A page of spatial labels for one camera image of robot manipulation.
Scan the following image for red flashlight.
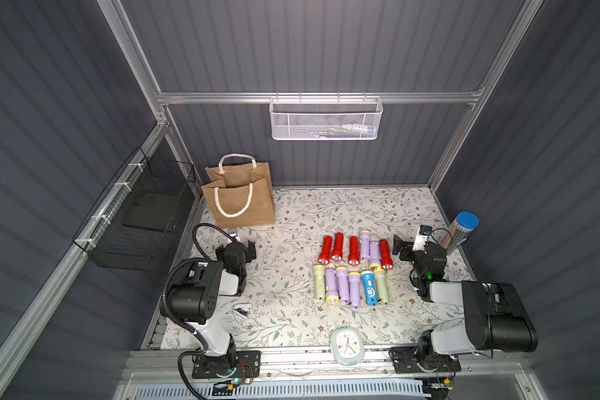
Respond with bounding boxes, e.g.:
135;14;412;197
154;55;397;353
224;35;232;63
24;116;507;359
318;235;333;266
331;233;344;262
378;240;394;270
348;236;361;266

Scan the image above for green flashlight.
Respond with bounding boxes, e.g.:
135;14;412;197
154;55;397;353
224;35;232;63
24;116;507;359
373;267;389;305
313;265;326;301

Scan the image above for blue flashlight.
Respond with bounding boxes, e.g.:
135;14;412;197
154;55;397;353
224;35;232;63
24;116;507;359
361;270;378;306

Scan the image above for brown burlap tote bag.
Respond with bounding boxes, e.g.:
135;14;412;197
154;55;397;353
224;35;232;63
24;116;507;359
202;153;276;228

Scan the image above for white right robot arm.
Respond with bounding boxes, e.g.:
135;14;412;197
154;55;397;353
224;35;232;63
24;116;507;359
392;235;538;361

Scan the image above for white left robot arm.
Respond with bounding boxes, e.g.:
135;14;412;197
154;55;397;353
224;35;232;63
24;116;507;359
159;223;257;358

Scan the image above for steel bottle blue cap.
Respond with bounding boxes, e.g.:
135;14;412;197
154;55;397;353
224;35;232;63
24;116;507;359
442;212;479;255

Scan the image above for purple flashlight upper small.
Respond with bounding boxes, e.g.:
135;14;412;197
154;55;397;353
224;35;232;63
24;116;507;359
369;242;382;268

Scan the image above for purple flashlight upper row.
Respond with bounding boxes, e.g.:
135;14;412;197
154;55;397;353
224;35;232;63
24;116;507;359
359;230;371;262

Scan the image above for mint green alarm clock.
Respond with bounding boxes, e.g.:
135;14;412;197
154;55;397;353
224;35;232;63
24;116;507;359
330;327;365;366

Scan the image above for white vented strip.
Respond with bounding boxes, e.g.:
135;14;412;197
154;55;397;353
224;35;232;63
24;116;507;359
132;382;426;400

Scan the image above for markers in white basket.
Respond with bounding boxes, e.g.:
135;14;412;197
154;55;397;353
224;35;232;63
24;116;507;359
313;123;377;140

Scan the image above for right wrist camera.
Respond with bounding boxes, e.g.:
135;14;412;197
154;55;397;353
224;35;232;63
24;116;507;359
412;225;433;252

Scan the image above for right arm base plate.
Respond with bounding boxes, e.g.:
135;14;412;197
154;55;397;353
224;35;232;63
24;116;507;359
388;345;462;374

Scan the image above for black wire basket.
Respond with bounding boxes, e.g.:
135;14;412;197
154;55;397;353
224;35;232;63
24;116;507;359
73;149;199;273

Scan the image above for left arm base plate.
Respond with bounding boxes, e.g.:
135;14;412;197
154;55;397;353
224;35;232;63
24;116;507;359
191;351;262;379

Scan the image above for white wire mesh basket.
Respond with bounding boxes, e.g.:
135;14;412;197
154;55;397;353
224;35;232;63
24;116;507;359
268;94;383;141

